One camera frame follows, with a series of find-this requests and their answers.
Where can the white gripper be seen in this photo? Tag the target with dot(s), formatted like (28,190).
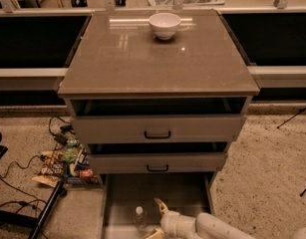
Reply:
(171,223)

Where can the clear plastic water bottle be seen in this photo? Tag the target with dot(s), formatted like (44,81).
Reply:
(140,218)

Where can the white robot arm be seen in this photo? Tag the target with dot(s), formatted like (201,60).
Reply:
(211,227)

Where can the bottom open grey drawer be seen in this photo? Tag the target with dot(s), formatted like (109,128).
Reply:
(186,193)

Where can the middle grey drawer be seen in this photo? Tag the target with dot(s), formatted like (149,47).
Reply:
(156,162)

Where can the top grey drawer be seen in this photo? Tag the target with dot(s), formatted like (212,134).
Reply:
(152,129)

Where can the grey drawer cabinet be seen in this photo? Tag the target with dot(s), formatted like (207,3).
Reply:
(122,69)

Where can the pile of snack packets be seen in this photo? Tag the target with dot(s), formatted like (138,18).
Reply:
(68,164)

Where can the black tripod leg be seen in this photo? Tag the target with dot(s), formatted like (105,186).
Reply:
(285,122)

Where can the white ceramic bowl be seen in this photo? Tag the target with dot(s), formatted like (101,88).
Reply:
(164,25)

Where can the black power adapter with cable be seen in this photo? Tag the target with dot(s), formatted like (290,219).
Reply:
(61,130)

